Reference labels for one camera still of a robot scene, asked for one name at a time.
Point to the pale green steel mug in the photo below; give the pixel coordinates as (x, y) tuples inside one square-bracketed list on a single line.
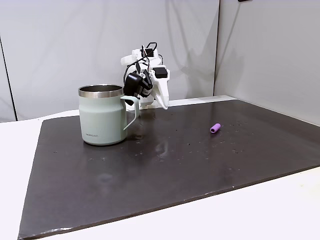
[(100, 117)]

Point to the purple pen grip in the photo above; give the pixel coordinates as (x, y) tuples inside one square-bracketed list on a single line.
[(215, 128)]

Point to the black table mat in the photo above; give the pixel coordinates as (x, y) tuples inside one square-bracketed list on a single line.
[(175, 175)]

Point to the black overhead mount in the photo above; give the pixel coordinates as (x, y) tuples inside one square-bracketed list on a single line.
[(244, 0)]

